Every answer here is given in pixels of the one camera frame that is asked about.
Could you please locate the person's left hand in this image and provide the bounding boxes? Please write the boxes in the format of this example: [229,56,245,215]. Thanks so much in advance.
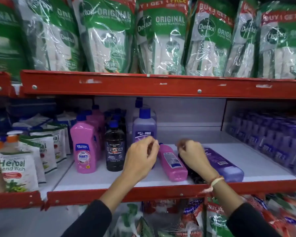
[122,136,160,183]

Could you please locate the person's right hand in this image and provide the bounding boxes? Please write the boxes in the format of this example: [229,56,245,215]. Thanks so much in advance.
[177,139,219,182]

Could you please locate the person's left forearm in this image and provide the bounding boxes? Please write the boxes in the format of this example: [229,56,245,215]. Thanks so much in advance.
[61,174,141,237]

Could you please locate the person's right forearm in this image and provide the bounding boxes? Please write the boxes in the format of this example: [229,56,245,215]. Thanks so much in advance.
[207,176,282,237]

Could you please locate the pink cleaner bottle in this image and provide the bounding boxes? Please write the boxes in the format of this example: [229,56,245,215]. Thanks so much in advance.
[85,110,103,161]
[158,143,188,182]
[70,115,99,174]
[92,105,105,146]

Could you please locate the black cleaner bottle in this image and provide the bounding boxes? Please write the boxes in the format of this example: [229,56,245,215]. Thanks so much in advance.
[178,153,208,184]
[106,108,127,146]
[104,120,126,172]

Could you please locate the purple cleaner bottle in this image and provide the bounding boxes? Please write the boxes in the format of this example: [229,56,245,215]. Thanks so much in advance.
[132,97,157,121]
[132,108,157,146]
[203,147,245,183]

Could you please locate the long red shelf beam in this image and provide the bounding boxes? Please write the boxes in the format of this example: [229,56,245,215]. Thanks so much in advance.
[20,70,296,100]
[46,180,296,208]

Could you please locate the red white thread wristband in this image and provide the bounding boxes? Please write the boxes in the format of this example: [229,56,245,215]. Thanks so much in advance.
[204,176,225,193]

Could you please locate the pile of red green packets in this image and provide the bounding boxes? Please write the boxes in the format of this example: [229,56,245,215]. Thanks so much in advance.
[109,192,296,237]

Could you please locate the white shelf board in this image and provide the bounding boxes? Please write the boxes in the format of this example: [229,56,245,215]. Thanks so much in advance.
[53,131,296,192]

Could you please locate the rows of small purple bottles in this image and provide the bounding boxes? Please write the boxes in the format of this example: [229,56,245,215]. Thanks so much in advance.
[226,110,296,178]

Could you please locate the row of green refill packs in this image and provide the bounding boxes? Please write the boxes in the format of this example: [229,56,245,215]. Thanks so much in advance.
[0,0,296,80]

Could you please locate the pile of blue white packets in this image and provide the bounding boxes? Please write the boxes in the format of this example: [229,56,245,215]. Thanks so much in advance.
[6,99,77,130]

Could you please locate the row of white herbal pouches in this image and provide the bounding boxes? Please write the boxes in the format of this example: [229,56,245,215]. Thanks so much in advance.
[0,122,72,193]

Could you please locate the white orange pump bottle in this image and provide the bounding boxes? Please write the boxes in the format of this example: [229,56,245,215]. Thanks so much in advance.
[5,131,24,147]

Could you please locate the short red shelf beam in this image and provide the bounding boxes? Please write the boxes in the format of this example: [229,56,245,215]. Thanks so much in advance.
[0,71,16,97]
[0,191,44,210]

